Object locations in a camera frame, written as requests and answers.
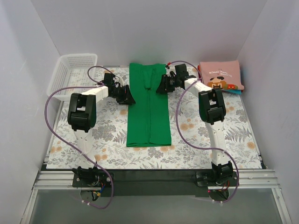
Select blue folded t shirt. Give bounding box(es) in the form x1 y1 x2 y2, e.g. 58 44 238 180
224 90 242 95

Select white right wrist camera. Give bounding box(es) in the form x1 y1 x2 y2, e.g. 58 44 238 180
165 63 176 77

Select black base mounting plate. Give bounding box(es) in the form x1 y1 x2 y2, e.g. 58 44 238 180
72 168 237 197

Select pink folded t shirt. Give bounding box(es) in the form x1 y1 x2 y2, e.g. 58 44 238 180
198 60 244 91

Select aluminium rail frame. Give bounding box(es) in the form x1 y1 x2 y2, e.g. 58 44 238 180
34 103 291 224

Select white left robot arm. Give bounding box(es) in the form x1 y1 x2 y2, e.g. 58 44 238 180
67 73 135 187

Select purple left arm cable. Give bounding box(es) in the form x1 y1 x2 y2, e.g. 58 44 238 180
44 65 115 210

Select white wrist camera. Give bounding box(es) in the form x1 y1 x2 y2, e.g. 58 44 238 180
165 63 176 77
112 75 125 88

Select floral table mat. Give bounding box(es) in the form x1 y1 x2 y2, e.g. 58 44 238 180
46 66 264 170

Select green t shirt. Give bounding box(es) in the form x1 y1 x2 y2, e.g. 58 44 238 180
126 63 171 147

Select white plastic basket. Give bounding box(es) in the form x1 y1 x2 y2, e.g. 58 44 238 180
46 53 98 96

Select red folded t shirt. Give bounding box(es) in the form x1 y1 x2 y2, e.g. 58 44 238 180
197 64 202 80

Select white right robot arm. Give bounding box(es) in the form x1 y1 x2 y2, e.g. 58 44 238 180
156 64 235 187

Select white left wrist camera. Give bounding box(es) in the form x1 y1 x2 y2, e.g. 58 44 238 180
112 75 125 88

